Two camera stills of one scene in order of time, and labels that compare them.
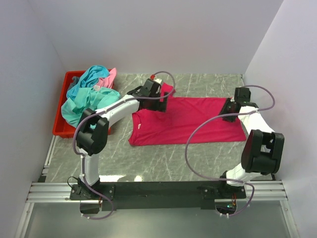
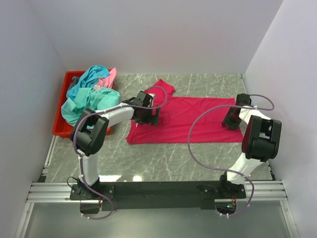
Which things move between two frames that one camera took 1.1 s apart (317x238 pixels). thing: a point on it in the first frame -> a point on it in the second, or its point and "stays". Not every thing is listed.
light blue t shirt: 89,79 stays
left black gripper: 160,106 -> 151,119
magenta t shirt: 175,126 stays
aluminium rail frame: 43,192 stays
